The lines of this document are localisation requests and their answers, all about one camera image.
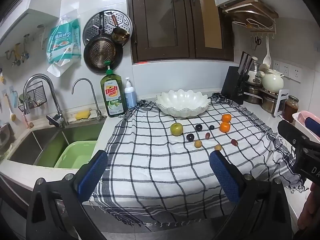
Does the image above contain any white scalloped bowl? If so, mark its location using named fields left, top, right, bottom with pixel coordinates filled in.
left=155, top=90, right=211, bottom=118

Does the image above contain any paper towel bag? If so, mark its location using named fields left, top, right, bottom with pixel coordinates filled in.
left=46, top=9, right=82, bottom=78

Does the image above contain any white plastic spoon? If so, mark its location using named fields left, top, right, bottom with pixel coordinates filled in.
left=262, top=38, right=272, bottom=65

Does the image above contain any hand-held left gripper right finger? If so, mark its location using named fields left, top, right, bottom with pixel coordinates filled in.
left=209, top=151, right=293, bottom=240

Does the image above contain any black white checked cloth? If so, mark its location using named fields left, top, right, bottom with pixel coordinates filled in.
left=89, top=99, right=309, bottom=228

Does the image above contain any green plastic basin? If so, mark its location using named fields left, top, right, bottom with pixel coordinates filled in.
left=54, top=141, right=98, bottom=169

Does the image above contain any wooden cutting board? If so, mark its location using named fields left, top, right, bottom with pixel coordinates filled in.
left=222, top=0, right=279, bottom=28

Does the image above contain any cream ceramic teapot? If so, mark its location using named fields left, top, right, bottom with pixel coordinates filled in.
left=259, top=64, right=285, bottom=93

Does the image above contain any blue pump bottle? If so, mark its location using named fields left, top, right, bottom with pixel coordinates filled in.
left=124, top=77, right=137, bottom=110

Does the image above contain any yellow bicycle wall hook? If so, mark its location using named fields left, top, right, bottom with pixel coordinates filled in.
left=5, top=43, right=30, bottom=67

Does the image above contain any pink white plastic basket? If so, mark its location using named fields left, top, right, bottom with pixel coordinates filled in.
left=292, top=110, right=320, bottom=140

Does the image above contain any brass ladle pot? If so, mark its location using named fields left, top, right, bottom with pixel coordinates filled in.
left=111, top=14, right=131, bottom=46

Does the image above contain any person's right hand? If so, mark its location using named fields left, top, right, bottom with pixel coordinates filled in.
left=297, top=181, right=320, bottom=231

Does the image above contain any green dish soap bottle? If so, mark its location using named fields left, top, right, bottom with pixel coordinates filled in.
left=100, top=61, right=128, bottom=118

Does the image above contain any thin chrome faucet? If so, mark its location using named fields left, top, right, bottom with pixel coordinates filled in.
left=72, top=78, right=104, bottom=122

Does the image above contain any brown sauce jar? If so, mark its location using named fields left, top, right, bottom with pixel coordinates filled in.
left=282, top=95, right=300, bottom=123

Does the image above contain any steel steamer plate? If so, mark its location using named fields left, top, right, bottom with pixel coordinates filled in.
left=83, top=9, right=133, bottom=45

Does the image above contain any black wire basket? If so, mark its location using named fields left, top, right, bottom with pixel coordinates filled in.
left=18, top=80, right=48, bottom=112

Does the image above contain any green apple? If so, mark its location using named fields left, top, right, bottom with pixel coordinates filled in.
left=170, top=123, right=184, bottom=136

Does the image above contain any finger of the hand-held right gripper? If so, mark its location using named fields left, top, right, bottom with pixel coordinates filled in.
left=305, top=117, right=320, bottom=139
left=277, top=119, right=310, bottom=147

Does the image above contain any brown glass cabinet door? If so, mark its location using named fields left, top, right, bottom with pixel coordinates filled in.
left=127, top=0, right=190, bottom=63
left=185, top=0, right=235, bottom=62

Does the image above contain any yellow sponge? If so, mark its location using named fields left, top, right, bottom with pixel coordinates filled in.
left=75, top=109, right=92, bottom=120

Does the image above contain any large chrome faucet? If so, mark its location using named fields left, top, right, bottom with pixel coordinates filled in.
left=23, top=74, right=68, bottom=128

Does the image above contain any perforated strainer pan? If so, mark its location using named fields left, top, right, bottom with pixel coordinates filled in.
left=83, top=11, right=124, bottom=74

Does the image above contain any steel sink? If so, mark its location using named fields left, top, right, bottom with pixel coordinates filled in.
left=7, top=121, right=105, bottom=168

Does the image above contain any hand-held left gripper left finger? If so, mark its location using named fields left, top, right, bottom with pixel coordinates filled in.
left=26, top=150, right=108, bottom=240

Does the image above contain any white lidded pot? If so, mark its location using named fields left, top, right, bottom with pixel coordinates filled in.
left=246, top=60, right=263, bottom=85

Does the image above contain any black knife block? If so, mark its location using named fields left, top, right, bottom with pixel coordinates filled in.
left=220, top=66, right=247, bottom=105

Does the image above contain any black-handled knife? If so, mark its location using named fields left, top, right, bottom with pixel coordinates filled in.
left=239, top=51, right=251, bottom=76
left=246, top=55, right=258, bottom=78

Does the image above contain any stainless steel pot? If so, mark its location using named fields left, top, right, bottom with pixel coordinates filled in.
left=262, top=94, right=280, bottom=114
left=243, top=85, right=264, bottom=105

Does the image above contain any white wire rack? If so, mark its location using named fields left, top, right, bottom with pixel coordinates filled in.
left=231, top=17, right=278, bottom=39

